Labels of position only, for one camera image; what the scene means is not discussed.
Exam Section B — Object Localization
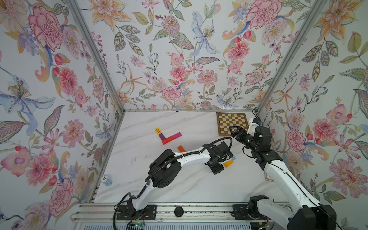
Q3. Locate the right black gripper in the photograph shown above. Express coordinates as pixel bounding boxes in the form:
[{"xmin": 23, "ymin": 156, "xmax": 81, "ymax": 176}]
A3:
[{"xmin": 230, "ymin": 126, "xmax": 260, "ymax": 155}]

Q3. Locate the magenta rectangular block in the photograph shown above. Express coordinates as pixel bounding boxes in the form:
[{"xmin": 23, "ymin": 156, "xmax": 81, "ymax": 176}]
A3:
[{"xmin": 173, "ymin": 132, "xmax": 182, "ymax": 139}]

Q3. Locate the purple rectangular block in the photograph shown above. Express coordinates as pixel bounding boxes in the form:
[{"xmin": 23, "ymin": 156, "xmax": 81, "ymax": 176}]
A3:
[{"xmin": 159, "ymin": 133, "xmax": 166, "ymax": 140}]

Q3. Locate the yellow striped block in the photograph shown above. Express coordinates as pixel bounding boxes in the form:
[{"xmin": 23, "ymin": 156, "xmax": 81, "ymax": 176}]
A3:
[{"xmin": 155, "ymin": 128, "xmax": 162, "ymax": 135}]

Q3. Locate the red rectangular block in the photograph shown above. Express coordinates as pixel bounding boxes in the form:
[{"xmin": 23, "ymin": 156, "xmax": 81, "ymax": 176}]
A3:
[{"xmin": 166, "ymin": 136, "xmax": 176, "ymax": 143}]

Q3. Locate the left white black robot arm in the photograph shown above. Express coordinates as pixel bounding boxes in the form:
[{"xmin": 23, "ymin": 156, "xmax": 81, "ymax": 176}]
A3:
[{"xmin": 113, "ymin": 137, "xmax": 233, "ymax": 222}]

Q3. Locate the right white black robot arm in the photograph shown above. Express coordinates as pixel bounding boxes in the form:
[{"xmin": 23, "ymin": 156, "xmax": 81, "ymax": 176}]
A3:
[{"xmin": 229, "ymin": 124, "xmax": 341, "ymax": 230}]

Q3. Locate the yellow-orange rectangular block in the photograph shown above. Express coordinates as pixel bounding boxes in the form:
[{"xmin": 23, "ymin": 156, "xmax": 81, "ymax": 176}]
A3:
[{"xmin": 223, "ymin": 160, "xmax": 234, "ymax": 168}]

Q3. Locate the wooden chessboard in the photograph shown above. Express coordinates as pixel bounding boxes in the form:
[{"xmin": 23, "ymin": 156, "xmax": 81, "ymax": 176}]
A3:
[{"xmin": 216, "ymin": 112, "xmax": 249, "ymax": 136}]

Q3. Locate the playing card box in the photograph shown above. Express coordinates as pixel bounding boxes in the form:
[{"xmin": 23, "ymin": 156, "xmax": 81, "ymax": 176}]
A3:
[{"xmin": 264, "ymin": 173, "xmax": 274, "ymax": 182}]

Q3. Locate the black round knob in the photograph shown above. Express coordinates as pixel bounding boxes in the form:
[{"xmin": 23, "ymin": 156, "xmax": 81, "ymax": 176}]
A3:
[{"xmin": 174, "ymin": 206, "xmax": 184, "ymax": 218}]

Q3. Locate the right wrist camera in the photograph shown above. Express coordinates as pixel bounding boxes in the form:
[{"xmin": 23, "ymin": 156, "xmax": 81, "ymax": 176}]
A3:
[{"xmin": 247, "ymin": 118, "xmax": 260, "ymax": 136}]

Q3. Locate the aluminium mounting rail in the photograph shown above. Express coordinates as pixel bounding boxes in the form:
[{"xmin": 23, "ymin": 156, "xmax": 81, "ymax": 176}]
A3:
[{"xmin": 71, "ymin": 202, "xmax": 273, "ymax": 224}]

